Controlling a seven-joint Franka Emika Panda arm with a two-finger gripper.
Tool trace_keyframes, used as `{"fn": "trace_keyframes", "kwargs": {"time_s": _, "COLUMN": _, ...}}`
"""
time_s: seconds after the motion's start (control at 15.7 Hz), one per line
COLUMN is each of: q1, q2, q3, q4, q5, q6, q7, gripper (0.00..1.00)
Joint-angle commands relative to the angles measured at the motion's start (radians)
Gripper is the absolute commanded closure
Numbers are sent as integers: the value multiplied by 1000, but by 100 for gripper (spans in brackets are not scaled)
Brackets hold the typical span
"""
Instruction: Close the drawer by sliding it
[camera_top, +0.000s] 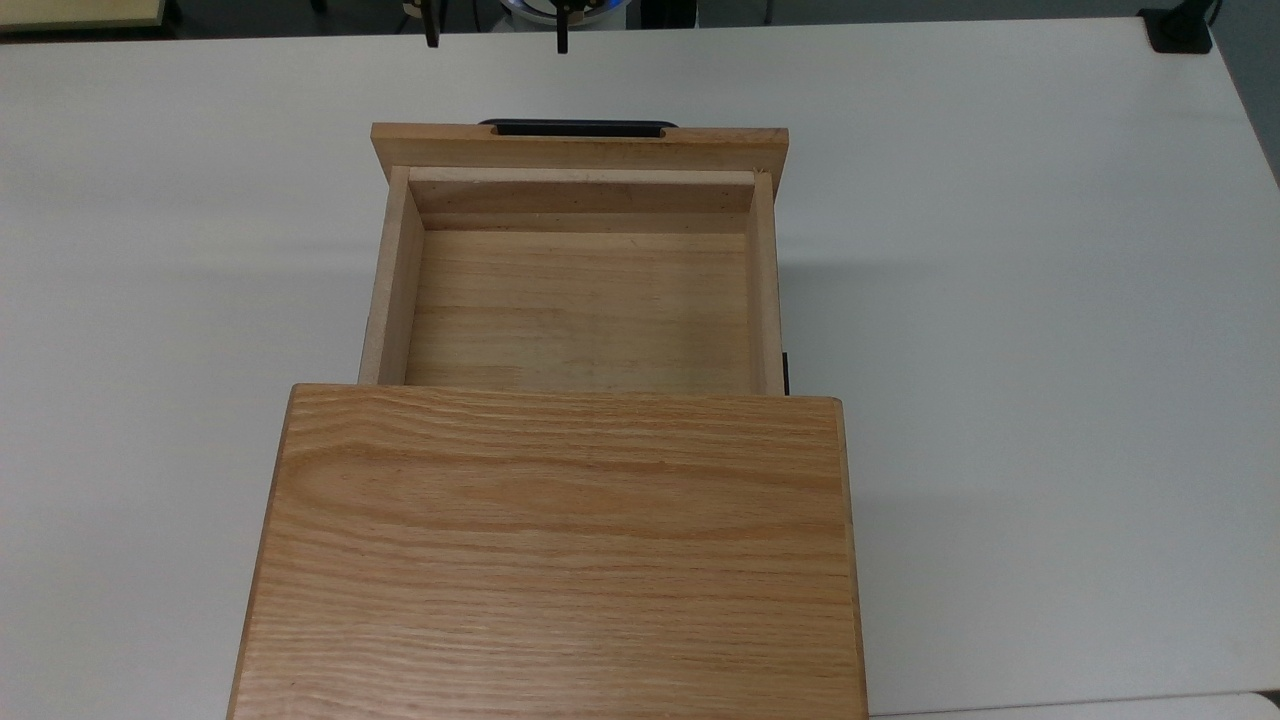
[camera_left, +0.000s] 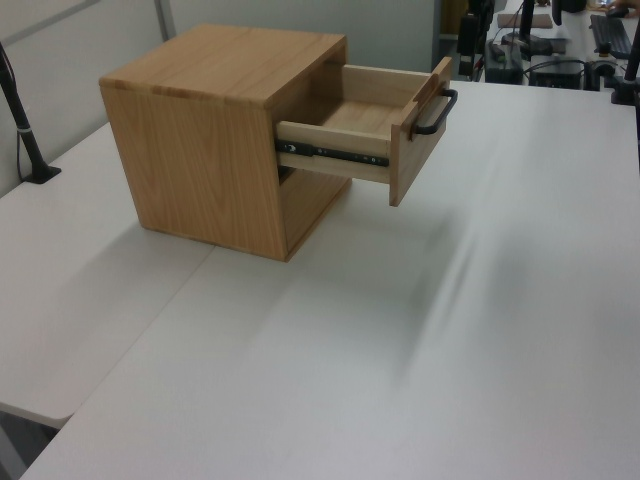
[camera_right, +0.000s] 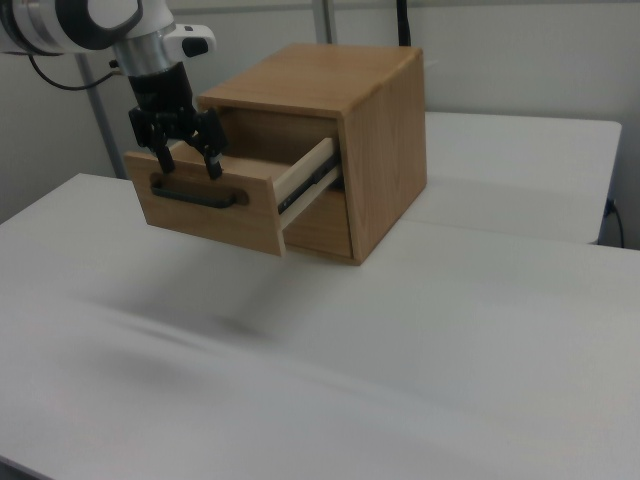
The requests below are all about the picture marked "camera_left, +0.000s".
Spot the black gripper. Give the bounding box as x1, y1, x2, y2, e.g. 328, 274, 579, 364
457, 0, 489, 81

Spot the wooden drawer with black handle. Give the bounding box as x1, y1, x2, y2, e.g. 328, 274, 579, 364
273, 56, 454, 207

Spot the wooden two-drawer cabinet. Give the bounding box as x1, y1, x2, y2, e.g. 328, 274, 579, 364
98, 23, 354, 264

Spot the black monitor stand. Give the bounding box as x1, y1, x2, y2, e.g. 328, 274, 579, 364
498, 0, 555, 57

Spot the black computer box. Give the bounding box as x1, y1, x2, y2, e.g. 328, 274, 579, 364
528, 59, 587, 91

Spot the black computer keyboard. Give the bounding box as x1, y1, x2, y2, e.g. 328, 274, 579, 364
588, 13, 633, 59

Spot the black metal drawer handle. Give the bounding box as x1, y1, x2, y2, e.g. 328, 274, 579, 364
408, 88, 459, 137

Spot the black clamp mount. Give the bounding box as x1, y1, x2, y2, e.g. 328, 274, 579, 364
608, 0, 640, 107

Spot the grey partition post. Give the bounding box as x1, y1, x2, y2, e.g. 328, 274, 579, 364
153, 0, 175, 44

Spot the black camera stand pole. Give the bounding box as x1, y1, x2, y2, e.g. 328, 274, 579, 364
0, 42, 62, 184

